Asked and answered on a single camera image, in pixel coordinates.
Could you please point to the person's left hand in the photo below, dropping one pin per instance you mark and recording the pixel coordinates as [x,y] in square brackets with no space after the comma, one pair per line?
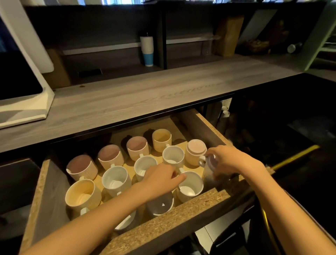
[158,181]

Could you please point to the person's right hand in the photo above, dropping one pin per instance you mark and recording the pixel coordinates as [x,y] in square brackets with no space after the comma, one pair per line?
[236,161]

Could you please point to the person's right fingers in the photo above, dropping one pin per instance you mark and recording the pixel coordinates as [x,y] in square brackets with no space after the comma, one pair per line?
[216,152]

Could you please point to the person's left fingers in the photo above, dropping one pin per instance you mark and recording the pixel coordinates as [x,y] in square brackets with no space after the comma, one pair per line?
[178,180]

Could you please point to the clear plastic cup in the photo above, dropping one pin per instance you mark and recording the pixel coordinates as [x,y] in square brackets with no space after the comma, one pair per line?
[210,174]

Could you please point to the person's left forearm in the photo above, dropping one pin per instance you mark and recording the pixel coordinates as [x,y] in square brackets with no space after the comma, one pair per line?
[99,218]

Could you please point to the person's right forearm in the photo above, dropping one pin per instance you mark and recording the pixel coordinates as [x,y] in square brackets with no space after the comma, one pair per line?
[288,207]

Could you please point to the pink ribbed mug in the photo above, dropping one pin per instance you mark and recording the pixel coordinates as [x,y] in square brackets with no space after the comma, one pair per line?
[137,148]
[80,168]
[194,152]
[111,157]

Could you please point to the wooden chipboard drawer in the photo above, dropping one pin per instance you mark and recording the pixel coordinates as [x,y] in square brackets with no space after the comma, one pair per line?
[183,213]

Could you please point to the yellow ribbed mug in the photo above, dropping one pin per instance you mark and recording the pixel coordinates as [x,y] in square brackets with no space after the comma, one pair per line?
[161,140]
[81,197]

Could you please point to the stack of white paper cups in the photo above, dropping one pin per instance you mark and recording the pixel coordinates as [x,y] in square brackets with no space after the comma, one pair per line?
[227,103]

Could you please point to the set of white ceramic mugs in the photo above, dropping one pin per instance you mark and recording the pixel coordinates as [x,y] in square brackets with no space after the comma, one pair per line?
[116,180]

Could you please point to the yellow metal bar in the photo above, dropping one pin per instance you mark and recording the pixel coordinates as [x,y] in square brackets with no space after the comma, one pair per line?
[296,157]

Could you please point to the brown woven basket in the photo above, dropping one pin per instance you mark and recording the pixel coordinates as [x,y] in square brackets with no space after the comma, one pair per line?
[256,46]

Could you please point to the brown wooden board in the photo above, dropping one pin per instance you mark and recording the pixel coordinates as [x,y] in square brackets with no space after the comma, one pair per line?
[227,35]

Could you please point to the white tumbler with blue band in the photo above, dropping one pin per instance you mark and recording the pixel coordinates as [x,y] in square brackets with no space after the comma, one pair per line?
[147,50]

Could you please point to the dark bottle with white cap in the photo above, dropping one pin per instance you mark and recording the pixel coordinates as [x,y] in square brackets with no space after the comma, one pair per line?
[293,47]

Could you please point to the grey flat board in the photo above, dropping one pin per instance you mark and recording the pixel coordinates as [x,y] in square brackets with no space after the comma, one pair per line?
[258,25]

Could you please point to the dark wooden shelf unit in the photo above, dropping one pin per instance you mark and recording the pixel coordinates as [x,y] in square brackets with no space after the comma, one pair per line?
[118,23]

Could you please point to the white device with dark screen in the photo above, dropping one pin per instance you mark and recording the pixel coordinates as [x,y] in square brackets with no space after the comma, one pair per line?
[15,76]

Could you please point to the pale green frame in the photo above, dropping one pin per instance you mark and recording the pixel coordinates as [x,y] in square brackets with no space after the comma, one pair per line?
[319,29]

